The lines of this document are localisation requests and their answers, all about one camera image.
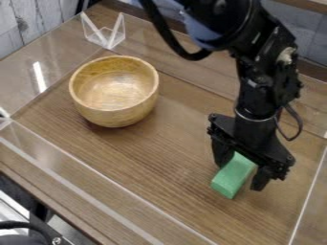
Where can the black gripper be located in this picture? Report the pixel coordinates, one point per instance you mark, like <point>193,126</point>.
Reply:
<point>251,136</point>

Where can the green rectangular block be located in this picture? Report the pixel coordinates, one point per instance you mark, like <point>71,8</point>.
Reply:
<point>233,176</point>

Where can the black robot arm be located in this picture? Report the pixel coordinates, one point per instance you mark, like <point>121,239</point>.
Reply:
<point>241,27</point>

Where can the wooden bowl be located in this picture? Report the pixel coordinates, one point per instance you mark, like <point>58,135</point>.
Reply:
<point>115,90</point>

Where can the clear acrylic corner bracket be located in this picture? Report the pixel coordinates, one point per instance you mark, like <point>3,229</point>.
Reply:
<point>106,37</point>

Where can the black stand with cable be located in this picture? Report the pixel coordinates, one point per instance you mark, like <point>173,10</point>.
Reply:
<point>27,231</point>

